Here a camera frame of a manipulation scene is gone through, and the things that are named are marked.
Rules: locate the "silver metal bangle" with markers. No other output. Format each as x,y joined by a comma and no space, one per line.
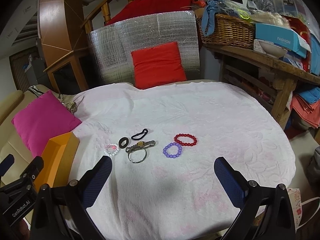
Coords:
137,156

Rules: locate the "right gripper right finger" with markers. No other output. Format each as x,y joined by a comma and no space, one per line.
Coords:
265,212

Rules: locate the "thin black hair elastic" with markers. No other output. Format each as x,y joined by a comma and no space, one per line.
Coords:
140,135

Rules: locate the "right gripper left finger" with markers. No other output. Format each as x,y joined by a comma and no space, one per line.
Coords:
61,212

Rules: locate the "blue cloth in basket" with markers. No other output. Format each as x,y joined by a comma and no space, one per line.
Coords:
212,8

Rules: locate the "wooden cabinet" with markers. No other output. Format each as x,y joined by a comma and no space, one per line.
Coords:
70,65

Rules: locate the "wicker basket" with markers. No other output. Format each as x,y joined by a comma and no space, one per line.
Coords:
229,31

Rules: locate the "blue fashion box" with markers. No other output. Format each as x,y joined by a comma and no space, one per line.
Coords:
283,37

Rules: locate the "large red cushion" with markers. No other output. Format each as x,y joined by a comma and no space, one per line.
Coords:
147,7

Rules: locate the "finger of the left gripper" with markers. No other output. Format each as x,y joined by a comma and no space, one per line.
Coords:
6,164

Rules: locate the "folded coral towels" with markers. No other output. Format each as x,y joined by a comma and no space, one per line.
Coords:
308,112

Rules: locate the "white pink floral blanket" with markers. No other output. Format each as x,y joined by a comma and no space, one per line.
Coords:
174,193

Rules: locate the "orange cardboard box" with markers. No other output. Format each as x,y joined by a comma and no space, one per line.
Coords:
58,157

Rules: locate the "silver foil insulation sheet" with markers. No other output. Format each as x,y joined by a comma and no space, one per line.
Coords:
112,45

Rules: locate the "magenta pillow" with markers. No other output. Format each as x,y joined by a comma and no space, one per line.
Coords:
44,118

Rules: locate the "patterned beige cloth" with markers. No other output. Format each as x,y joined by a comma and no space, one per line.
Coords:
68,102

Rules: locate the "small red pillow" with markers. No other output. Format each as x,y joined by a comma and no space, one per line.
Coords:
159,65

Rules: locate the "silver gold wristwatch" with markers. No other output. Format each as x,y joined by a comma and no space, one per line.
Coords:
141,145

